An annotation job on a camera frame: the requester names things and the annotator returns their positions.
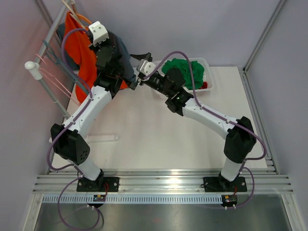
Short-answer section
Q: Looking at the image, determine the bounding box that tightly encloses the orange t shirt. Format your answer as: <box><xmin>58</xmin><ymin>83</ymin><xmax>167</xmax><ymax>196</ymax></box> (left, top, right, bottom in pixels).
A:
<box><xmin>64</xmin><ymin>13</ymin><xmax>134</xmax><ymax>103</ymax></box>

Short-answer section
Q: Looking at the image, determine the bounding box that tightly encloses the blue hanger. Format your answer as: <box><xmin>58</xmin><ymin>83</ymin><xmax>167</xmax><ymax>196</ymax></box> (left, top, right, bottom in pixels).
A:
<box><xmin>42</xmin><ymin>40</ymin><xmax>89</xmax><ymax>95</ymax></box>

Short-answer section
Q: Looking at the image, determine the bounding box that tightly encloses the green t shirt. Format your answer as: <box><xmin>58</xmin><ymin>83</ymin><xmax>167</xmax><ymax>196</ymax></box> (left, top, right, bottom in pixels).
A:
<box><xmin>162</xmin><ymin>58</ymin><xmax>205</xmax><ymax>90</ymax></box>

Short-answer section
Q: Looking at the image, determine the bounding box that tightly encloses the pink wire hanger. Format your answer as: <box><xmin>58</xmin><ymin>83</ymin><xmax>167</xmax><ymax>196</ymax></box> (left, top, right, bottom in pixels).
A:
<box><xmin>35</xmin><ymin>54</ymin><xmax>80</xmax><ymax>106</ymax></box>

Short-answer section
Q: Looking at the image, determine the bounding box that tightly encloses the white t shirt red print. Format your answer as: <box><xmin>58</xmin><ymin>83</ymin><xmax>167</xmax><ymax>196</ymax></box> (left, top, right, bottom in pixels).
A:
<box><xmin>200</xmin><ymin>75</ymin><xmax>208</xmax><ymax>89</ymax></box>

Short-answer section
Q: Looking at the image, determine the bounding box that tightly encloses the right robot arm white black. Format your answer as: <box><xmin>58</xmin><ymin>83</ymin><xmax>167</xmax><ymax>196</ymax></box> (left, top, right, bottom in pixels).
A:
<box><xmin>131</xmin><ymin>53</ymin><xmax>257</xmax><ymax>192</ymax></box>

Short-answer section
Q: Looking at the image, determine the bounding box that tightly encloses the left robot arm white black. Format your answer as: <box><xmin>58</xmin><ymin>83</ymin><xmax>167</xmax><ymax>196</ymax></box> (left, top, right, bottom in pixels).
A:
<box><xmin>48</xmin><ymin>34</ymin><xmax>137</xmax><ymax>192</ymax></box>

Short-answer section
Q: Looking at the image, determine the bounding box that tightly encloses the blue grey t shirt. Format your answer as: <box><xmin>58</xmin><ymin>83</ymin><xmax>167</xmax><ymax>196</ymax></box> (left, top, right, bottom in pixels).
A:
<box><xmin>55</xmin><ymin>22</ymin><xmax>138</xmax><ymax>85</ymax></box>

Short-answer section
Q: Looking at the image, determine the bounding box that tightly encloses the orange hanger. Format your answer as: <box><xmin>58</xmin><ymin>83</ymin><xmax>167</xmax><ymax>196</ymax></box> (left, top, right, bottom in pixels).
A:
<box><xmin>77</xmin><ymin>14</ymin><xmax>92</xmax><ymax>25</ymax></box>

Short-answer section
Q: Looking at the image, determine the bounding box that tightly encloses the beige hanger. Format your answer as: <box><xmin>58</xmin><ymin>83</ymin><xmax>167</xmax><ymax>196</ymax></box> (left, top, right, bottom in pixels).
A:
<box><xmin>62</xmin><ymin>0</ymin><xmax>85</xmax><ymax>29</ymax></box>

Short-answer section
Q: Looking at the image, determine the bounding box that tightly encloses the white plastic basket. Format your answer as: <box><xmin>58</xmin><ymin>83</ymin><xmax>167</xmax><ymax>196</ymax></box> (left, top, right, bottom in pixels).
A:
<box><xmin>158</xmin><ymin>57</ymin><xmax>214</xmax><ymax>93</ymax></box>

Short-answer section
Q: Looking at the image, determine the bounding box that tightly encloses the white metal clothes rack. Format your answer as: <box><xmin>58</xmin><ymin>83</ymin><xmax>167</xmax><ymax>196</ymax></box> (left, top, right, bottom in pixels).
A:
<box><xmin>25</xmin><ymin>0</ymin><xmax>70</xmax><ymax>119</ymax></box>

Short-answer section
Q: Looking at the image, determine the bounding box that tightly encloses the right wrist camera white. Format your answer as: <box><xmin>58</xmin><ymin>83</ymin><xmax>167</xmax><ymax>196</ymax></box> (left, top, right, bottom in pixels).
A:
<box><xmin>137</xmin><ymin>59</ymin><xmax>156</xmax><ymax>79</ymax></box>

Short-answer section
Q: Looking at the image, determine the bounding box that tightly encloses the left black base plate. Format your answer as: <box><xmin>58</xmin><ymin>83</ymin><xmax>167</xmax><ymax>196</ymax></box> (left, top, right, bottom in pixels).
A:
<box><xmin>77</xmin><ymin>177</ymin><xmax>120</xmax><ymax>193</ymax></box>

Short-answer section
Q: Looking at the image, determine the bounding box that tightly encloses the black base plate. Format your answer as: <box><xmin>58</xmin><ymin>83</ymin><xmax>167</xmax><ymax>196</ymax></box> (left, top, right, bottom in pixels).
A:
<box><xmin>201</xmin><ymin>176</ymin><xmax>247</xmax><ymax>193</ymax></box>
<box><xmin>77</xmin><ymin>177</ymin><xmax>120</xmax><ymax>193</ymax></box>

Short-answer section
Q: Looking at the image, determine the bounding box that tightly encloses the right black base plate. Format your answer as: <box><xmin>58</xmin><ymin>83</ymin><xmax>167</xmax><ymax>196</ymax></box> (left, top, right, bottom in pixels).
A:
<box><xmin>201</xmin><ymin>176</ymin><xmax>247</xmax><ymax>193</ymax></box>

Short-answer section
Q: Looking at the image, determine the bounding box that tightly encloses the white slotted cable duct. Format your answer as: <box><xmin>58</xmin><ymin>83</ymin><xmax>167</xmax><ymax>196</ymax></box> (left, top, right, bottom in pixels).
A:
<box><xmin>42</xmin><ymin>194</ymin><xmax>222</xmax><ymax>204</ymax></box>

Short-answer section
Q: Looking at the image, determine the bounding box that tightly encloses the aluminium mounting rail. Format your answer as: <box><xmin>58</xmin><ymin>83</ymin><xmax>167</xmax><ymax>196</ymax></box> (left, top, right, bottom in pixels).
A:
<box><xmin>32</xmin><ymin>169</ymin><xmax>294</xmax><ymax>194</ymax></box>

